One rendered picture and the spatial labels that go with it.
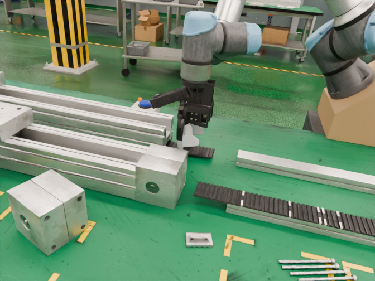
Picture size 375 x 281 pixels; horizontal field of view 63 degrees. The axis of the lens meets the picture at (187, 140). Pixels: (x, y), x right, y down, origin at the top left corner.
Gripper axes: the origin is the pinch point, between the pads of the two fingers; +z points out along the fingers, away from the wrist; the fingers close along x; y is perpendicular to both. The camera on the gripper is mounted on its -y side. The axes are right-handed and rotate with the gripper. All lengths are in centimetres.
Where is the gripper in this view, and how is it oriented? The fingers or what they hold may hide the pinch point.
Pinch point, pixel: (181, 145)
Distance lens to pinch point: 87.0
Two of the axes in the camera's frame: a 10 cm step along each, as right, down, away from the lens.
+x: 2.4, -4.7, 8.5
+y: 9.7, 1.9, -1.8
